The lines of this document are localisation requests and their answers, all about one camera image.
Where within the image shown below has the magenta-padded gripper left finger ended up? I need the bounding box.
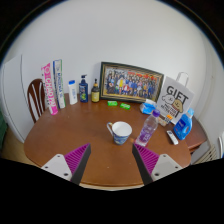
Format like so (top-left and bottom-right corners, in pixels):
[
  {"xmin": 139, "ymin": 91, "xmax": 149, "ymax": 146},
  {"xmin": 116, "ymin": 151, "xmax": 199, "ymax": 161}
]
[{"xmin": 40, "ymin": 143, "xmax": 92, "ymax": 186}]

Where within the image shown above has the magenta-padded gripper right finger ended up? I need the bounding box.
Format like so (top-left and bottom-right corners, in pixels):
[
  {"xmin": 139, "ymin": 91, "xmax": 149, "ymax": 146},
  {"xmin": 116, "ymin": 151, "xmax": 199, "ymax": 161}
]
[{"xmin": 132, "ymin": 143, "xmax": 184, "ymax": 186}]

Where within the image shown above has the clear purple-capped water bottle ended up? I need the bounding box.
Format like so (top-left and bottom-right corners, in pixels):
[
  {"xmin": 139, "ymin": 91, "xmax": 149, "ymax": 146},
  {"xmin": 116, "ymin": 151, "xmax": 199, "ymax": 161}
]
[{"xmin": 134, "ymin": 109, "xmax": 161, "ymax": 148}]

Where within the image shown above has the white remote control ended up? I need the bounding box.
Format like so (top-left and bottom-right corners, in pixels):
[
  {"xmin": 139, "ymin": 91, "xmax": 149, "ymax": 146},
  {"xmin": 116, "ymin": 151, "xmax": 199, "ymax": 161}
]
[{"xmin": 166, "ymin": 129, "xmax": 180, "ymax": 146}]

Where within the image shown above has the white and blue mug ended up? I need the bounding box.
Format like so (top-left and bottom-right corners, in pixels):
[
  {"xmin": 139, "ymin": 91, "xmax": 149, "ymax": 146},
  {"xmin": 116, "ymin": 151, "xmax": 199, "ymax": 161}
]
[{"xmin": 106, "ymin": 120, "xmax": 133, "ymax": 146}]

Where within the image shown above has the small colourful snack packet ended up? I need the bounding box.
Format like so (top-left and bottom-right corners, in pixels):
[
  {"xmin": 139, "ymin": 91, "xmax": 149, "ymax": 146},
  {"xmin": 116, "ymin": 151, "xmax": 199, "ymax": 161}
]
[{"xmin": 158, "ymin": 114, "xmax": 174, "ymax": 127}]

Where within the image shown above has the blue detergent bottle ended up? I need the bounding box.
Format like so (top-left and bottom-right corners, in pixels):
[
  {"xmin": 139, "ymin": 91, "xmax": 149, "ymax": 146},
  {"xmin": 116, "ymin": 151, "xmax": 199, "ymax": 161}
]
[{"xmin": 172, "ymin": 107, "xmax": 195, "ymax": 141}]

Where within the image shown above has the blue tissue pack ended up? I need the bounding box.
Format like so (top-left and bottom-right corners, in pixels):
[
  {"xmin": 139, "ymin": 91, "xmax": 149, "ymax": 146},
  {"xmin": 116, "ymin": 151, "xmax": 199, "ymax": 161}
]
[{"xmin": 139, "ymin": 98, "xmax": 158, "ymax": 116}]

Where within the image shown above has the white radiator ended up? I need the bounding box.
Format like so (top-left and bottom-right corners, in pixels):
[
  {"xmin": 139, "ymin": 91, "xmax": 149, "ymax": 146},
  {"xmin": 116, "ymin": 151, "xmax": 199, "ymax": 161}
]
[{"xmin": 194, "ymin": 143, "xmax": 218, "ymax": 164}]

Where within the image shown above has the white plastic bottle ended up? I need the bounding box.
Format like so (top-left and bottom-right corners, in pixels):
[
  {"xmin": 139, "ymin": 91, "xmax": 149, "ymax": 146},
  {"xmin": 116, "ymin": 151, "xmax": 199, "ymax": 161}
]
[{"xmin": 67, "ymin": 79, "xmax": 78, "ymax": 106}]

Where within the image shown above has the dark blue pump bottle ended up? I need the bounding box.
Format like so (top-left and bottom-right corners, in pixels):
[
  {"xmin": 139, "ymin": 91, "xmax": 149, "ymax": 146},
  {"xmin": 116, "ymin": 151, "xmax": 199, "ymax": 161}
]
[{"xmin": 78, "ymin": 74, "xmax": 89, "ymax": 104}]

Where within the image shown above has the amber pump bottle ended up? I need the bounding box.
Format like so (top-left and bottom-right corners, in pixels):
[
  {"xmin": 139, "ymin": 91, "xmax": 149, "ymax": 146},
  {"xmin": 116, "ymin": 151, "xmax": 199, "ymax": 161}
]
[{"xmin": 90, "ymin": 78, "xmax": 101, "ymax": 103}]

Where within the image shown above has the white paper gift bag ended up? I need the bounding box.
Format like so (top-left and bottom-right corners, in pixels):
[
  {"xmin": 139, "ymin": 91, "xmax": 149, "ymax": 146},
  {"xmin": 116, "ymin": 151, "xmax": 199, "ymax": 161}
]
[{"xmin": 155, "ymin": 71, "xmax": 196, "ymax": 125}]

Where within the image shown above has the tall pink and white box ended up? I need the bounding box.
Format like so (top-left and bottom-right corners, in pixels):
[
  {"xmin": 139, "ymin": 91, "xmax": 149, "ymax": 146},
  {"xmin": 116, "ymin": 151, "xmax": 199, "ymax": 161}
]
[{"xmin": 40, "ymin": 62, "xmax": 59, "ymax": 116}]

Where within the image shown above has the brown wooden chair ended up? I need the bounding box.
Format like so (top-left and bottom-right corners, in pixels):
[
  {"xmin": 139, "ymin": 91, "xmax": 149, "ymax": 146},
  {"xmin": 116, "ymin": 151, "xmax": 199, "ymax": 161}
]
[{"xmin": 26, "ymin": 78, "xmax": 47, "ymax": 124}]

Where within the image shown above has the tall white and green box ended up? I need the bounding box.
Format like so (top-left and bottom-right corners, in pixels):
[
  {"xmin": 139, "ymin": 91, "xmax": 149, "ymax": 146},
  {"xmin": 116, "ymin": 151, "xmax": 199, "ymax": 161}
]
[{"xmin": 52, "ymin": 59, "xmax": 67, "ymax": 110}]

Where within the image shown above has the framed group photo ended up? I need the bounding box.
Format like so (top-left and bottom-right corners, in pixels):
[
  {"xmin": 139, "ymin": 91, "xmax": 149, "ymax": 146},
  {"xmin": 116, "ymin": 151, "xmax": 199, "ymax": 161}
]
[{"xmin": 99, "ymin": 61, "xmax": 165, "ymax": 104}]

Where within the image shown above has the white leaning board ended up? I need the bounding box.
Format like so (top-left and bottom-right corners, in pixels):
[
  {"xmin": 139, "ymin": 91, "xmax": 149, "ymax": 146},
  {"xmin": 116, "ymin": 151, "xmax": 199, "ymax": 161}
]
[{"xmin": 1, "ymin": 54, "xmax": 35, "ymax": 144}]

